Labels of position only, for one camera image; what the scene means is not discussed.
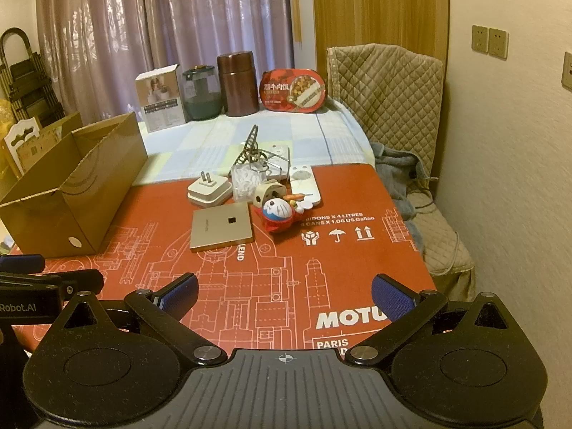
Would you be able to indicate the wooden wardrobe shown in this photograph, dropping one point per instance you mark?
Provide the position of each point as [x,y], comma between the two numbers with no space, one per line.
[380,9]

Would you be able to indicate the purple curtain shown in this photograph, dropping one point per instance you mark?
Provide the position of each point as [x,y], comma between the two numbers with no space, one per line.
[134,31]

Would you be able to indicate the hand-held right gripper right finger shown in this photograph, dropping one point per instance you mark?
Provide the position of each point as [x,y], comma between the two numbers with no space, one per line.
[393,299]

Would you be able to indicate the white power adapter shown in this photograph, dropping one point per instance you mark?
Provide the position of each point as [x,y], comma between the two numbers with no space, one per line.
[208,193]

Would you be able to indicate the chrome metal holder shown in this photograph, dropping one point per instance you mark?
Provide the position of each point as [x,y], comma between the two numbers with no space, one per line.
[283,167]

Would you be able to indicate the white wooden chair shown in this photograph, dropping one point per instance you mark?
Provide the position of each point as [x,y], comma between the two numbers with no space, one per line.
[22,132]

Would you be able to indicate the pale checkered tablecloth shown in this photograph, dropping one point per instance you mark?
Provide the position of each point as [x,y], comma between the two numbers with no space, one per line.
[201,143]

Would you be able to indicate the brown cylindrical canister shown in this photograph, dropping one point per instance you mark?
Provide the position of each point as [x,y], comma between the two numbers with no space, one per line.
[237,85]

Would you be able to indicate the green glass jar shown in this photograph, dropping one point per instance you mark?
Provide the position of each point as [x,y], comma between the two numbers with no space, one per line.
[201,98]

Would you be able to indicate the red printed cardboard sheet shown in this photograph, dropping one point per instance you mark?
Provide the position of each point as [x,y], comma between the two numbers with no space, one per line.
[335,268]

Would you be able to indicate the chair with quilted cover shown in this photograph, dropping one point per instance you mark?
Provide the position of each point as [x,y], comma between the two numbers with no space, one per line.
[393,80]

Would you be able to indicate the red oval food package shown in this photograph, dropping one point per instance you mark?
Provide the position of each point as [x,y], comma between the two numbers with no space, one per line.
[292,91]

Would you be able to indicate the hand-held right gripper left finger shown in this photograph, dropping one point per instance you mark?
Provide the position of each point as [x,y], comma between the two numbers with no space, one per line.
[181,297]

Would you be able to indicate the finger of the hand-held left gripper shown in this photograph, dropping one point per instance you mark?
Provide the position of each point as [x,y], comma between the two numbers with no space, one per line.
[85,282]
[22,263]

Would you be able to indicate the gold square panel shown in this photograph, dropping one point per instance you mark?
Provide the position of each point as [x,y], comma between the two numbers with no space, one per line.
[219,228]

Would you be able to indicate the printed brown cardboard carton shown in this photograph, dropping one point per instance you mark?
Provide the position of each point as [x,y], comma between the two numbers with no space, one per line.
[40,149]

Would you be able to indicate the beige plug adapter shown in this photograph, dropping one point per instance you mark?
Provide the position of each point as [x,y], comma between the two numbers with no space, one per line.
[266,191]

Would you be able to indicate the white product box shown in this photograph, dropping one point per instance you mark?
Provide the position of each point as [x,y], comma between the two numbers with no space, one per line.
[163,107]

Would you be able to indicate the beige wall socket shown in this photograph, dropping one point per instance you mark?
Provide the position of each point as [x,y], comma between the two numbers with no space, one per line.
[498,43]
[567,69]
[480,38]

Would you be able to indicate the bag of white pieces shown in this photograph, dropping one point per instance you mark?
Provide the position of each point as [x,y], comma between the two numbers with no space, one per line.
[243,183]

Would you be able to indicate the white remote control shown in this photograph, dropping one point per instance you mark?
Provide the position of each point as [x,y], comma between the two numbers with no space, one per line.
[304,183]

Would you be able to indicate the grey cloth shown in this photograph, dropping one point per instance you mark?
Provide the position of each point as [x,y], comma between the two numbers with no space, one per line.
[393,170]

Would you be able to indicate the brown cardboard box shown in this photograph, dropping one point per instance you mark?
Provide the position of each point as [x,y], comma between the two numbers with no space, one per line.
[44,219]

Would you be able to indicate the yellow plastic bag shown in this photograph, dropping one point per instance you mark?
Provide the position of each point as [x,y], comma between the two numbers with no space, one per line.
[5,111]

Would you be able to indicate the red white small toy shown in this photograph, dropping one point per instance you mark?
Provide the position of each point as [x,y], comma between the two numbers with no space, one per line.
[272,215]

